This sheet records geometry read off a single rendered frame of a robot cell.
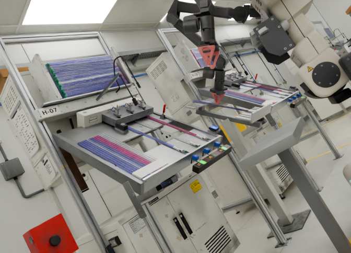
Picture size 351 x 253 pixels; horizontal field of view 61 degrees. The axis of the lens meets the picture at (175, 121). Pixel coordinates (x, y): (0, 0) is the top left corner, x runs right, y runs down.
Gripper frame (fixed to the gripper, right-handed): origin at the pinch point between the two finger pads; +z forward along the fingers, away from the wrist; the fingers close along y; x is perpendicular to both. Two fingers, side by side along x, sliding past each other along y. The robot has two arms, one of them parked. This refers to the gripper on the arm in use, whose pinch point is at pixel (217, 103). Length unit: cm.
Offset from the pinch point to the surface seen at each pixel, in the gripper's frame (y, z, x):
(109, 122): 38, 16, -53
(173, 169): 48, 21, 6
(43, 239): 111, 27, -4
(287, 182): -88, 88, 27
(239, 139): -21.9, 29.5, 7.4
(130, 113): 25, 13, -49
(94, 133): 51, 19, -51
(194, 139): 15.3, 20.0, -4.7
